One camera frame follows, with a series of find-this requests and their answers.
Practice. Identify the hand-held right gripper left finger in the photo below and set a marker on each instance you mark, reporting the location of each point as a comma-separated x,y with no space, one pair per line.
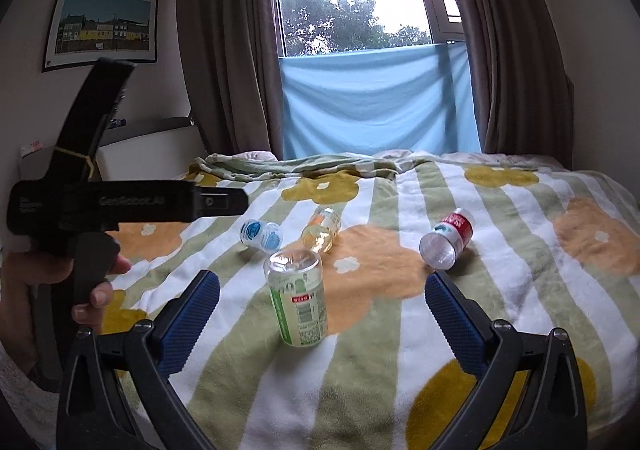
192,325

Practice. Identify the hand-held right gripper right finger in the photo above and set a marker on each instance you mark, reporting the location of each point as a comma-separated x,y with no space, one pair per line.
456,325

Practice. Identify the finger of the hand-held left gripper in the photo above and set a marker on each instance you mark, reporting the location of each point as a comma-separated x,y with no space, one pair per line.
225,201

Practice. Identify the green label clear plastic cup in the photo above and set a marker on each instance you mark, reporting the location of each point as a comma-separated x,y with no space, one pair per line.
297,305

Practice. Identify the person's left forearm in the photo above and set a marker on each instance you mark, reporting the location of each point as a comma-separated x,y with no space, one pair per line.
12,335

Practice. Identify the blue label clear plastic cup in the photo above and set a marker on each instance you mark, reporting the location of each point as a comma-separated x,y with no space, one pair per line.
260,232

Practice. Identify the red label clear plastic cup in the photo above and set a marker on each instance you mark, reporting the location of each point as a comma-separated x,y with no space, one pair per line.
447,240

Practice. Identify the yellow tinted clear plastic cup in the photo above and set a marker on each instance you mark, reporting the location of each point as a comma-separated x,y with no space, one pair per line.
321,230

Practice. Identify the person's left hand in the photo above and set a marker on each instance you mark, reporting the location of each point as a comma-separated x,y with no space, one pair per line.
45,267

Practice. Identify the striped flower print blanket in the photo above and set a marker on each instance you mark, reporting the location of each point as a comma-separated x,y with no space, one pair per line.
380,380

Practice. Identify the brown curtain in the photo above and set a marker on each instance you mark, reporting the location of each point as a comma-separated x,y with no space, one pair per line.
510,40
225,40

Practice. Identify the framed houses picture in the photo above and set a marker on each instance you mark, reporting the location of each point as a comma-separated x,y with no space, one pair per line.
102,25

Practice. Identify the light blue window cloth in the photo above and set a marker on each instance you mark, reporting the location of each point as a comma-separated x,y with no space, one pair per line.
380,100

